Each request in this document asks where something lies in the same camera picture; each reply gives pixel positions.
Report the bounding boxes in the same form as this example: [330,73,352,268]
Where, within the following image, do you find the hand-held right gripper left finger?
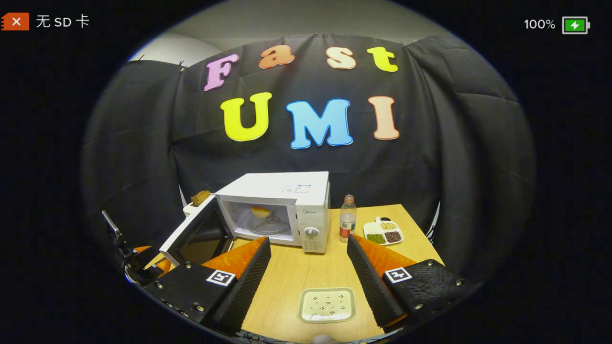
[142,236,272,333]

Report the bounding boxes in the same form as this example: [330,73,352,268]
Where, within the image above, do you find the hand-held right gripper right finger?
[347,234,473,329]

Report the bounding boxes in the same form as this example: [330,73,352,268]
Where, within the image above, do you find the white microwave oven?
[159,172,331,267]

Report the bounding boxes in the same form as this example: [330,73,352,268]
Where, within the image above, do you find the glass microwave turntable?
[238,215,290,236]

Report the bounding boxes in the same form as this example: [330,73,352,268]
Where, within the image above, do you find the cream cherry-print tray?
[297,287,357,324]

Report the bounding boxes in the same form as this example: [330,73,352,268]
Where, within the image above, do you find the white divided bean dish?
[363,216,405,246]

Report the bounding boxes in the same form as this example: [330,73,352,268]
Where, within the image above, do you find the clear plastic water bottle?
[339,194,357,243]

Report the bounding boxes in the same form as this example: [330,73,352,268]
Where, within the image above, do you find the black backdrop cloth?
[81,33,536,287]

